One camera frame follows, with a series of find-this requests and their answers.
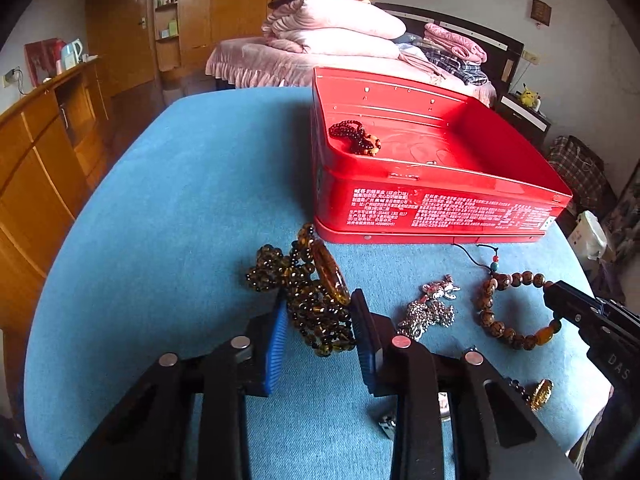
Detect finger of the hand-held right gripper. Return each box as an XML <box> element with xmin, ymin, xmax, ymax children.
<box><xmin>542</xmin><ymin>280</ymin><xmax>608</xmax><ymax>333</ymax></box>

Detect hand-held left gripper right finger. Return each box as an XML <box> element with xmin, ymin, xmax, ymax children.
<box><xmin>349</xmin><ymin>288</ymin><xmax>583</xmax><ymax>480</ymax></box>

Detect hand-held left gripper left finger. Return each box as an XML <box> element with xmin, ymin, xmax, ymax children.
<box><xmin>60</xmin><ymin>290</ymin><xmax>291</xmax><ymax>480</ymax></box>

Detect amber bead necklace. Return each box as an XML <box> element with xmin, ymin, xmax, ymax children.
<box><xmin>245</xmin><ymin>223</ymin><xmax>358</xmax><ymax>358</ymax></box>

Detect brown wooden bead bracelet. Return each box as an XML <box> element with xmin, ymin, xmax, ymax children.
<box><xmin>452</xmin><ymin>242</ymin><xmax>563</xmax><ymax>352</ymax></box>

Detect red tin box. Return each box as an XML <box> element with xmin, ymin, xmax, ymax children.
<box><xmin>309</xmin><ymin>66</ymin><xmax>573</xmax><ymax>245</ymax></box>

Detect dark red bead bracelet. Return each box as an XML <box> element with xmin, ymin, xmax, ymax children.
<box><xmin>327</xmin><ymin>119</ymin><xmax>383</xmax><ymax>157</ymax></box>

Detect white trash bin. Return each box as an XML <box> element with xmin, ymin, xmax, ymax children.
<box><xmin>570</xmin><ymin>210</ymin><xmax>608</xmax><ymax>261</ymax></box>

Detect plaid bag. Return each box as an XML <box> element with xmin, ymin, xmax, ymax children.
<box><xmin>545</xmin><ymin>135</ymin><xmax>618</xmax><ymax>211</ymax></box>

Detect blue tablecloth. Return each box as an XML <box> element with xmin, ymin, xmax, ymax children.
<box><xmin>22</xmin><ymin>85</ymin><xmax>616</xmax><ymax>480</ymax></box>

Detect dark nightstand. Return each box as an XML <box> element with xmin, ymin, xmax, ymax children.
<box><xmin>497</xmin><ymin>92</ymin><xmax>553</xmax><ymax>148</ymax></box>

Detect yellow plush toy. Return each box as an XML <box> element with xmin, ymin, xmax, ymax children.
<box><xmin>517</xmin><ymin>82</ymin><xmax>541</xmax><ymax>108</ymax></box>

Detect folded plaid clothes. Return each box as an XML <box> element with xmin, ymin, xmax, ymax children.
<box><xmin>425</xmin><ymin>52</ymin><xmax>488</xmax><ymax>86</ymax></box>

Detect dark wooden bed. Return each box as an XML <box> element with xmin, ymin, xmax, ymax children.
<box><xmin>205</xmin><ymin>2</ymin><xmax>526</xmax><ymax>108</ymax></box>

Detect folded pink blanket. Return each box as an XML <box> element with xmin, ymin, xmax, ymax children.
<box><xmin>424</xmin><ymin>22</ymin><xmax>488</xmax><ymax>64</ymax></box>

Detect folded pink quilt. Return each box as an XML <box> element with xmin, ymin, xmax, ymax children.
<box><xmin>262</xmin><ymin>0</ymin><xmax>407</xmax><ymax>41</ymax></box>
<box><xmin>272</xmin><ymin>27</ymin><xmax>401</xmax><ymax>59</ymax></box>

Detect light blue cloth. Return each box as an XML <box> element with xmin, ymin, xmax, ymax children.
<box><xmin>392</xmin><ymin>32</ymin><xmax>431</xmax><ymax>61</ymax></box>

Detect wooden sideboard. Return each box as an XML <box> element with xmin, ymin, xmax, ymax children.
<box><xmin>0</xmin><ymin>57</ymin><xmax>118</xmax><ymax>281</ymax></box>

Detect wooden door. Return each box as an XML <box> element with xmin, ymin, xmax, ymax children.
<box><xmin>85</xmin><ymin>0</ymin><xmax>156</xmax><ymax>98</ymax></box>

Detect wooden wardrobe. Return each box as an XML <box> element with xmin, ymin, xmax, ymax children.
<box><xmin>75</xmin><ymin>0</ymin><xmax>343</xmax><ymax>106</ymax></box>

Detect light blue electric kettle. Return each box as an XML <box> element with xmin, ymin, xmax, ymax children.
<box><xmin>60</xmin><ymin>39</ymin><xmax>85</xmax><ymax>72</ymax></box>

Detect red framed picture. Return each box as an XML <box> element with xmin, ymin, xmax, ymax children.
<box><xmin>24</xmin><ymin>39</ymin><xmax>66</xmax><ymax>86</ymax></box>

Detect silver chain with pendant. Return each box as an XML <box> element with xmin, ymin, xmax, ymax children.
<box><xmin>397</xmin><ymin>274</ymin><xmax>462</xmax><ymax>342</ymax></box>

